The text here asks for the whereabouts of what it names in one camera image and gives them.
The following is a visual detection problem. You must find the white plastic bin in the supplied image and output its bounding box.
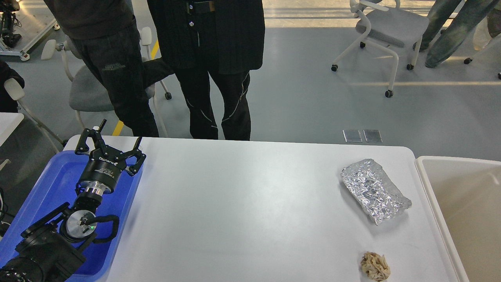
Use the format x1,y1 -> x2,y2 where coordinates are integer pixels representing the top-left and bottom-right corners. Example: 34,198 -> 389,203
416,156 -> 501,282

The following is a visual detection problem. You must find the white chair far left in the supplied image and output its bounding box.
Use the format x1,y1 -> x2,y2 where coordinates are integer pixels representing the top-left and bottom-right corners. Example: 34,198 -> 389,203
4,78 -> 66,153

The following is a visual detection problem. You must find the person in grey jeans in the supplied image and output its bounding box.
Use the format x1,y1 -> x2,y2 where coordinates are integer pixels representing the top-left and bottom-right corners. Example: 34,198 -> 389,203
419,0 -> 499,68

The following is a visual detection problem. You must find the crumpled aluminium foil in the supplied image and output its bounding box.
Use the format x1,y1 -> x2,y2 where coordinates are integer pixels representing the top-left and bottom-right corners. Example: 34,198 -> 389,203
341,159 -> 412,226

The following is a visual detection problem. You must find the grey white chair right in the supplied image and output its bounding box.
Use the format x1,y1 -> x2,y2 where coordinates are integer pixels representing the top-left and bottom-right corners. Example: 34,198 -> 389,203
331,0 -> 429,98

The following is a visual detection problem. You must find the left floor outlet plate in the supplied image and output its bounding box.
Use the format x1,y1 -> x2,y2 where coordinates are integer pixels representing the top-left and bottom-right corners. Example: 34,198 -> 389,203
343,130 -> 363,143

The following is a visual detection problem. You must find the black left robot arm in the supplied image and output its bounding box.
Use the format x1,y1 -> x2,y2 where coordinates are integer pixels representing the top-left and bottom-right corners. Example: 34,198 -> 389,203
1,123 -> 146,282

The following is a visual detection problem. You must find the person in black hoodie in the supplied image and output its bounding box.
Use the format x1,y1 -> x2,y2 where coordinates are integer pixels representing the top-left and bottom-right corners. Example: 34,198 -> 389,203
45,0 -> 174,137

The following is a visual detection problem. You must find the robot base top left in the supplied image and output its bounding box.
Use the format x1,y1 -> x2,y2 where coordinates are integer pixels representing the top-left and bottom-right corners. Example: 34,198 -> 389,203
0,0 -> 60,61

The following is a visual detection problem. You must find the grey chair near left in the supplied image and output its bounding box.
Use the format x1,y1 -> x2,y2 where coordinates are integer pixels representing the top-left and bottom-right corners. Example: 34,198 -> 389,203
41,27 -> 168,137

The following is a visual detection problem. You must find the right floor outlet plate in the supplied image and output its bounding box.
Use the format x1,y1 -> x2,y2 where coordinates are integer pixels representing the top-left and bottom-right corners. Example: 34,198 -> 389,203
363,130 -> 383,143

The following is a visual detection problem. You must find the floor outlet plate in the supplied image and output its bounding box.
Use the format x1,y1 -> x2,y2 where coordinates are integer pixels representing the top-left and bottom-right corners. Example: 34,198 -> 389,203
343,130 -> 363,143
363,130 -> 383,143

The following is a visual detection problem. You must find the person in black coat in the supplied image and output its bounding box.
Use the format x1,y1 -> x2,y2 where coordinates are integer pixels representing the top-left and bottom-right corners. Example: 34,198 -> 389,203
147,0 -> 265,141

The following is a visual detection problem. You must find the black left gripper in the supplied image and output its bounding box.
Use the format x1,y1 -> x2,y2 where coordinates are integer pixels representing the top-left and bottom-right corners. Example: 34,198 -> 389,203
74,119 -> 147,195

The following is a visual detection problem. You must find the blue plastic tray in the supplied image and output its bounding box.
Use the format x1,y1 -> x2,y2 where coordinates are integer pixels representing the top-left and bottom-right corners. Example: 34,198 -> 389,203
0,151 -> 143,282

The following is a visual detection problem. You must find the crumpled brown paper ball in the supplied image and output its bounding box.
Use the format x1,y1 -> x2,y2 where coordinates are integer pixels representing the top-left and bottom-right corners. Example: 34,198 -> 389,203
360,252 -> 391,282

